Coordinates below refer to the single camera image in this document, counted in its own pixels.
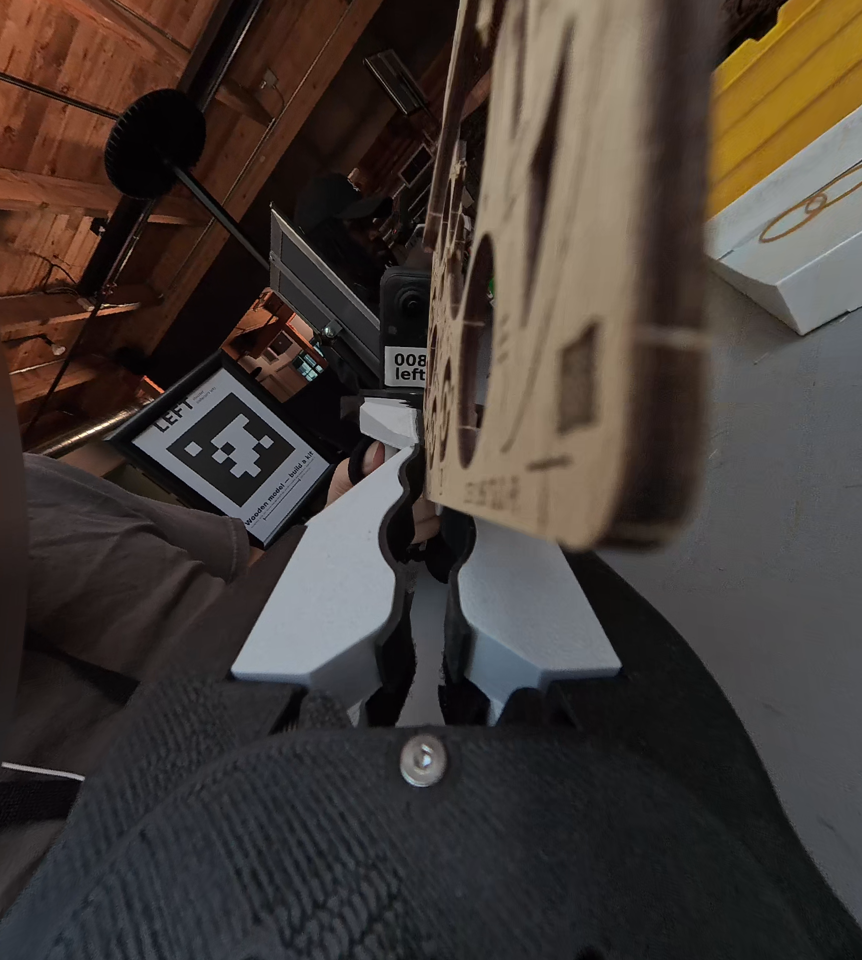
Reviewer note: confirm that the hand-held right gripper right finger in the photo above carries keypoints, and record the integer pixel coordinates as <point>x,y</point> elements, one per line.
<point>528,615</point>

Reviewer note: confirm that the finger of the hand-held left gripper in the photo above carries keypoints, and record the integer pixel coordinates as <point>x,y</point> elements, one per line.
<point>389,420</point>

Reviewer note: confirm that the framed black white marker sign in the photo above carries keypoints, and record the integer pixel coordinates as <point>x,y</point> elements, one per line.
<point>228,450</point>

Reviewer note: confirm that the yellow plastic bin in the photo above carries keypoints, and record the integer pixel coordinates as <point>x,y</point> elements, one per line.
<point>798,97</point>

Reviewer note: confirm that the grey flat panel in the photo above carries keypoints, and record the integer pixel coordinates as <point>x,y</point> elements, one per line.
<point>311,285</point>

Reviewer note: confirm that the person's left hand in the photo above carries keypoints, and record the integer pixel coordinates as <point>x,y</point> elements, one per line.
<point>339,480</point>

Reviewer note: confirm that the laser-cut wooden parts sheet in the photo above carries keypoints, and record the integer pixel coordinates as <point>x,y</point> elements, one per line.
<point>610,225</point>

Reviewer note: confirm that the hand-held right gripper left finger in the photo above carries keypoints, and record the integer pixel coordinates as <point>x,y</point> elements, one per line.
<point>326,600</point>

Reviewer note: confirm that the black round ceiling lamp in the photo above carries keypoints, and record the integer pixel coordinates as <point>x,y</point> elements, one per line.
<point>153,142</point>

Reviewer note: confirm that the group of tan rubber bands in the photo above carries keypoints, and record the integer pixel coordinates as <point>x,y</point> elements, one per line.
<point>817,202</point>

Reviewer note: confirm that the white cardboard tray box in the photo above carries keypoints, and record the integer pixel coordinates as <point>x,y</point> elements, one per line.
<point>798,292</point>

